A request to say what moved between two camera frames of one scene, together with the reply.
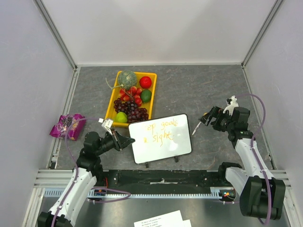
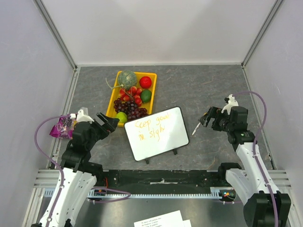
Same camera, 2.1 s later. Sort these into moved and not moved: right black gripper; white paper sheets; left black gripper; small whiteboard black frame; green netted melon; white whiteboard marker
Moved: small whiteboard black frame; left black gripper
Not moved: right black gripper; white paper sheets; green netted melon; white whiteboard marker
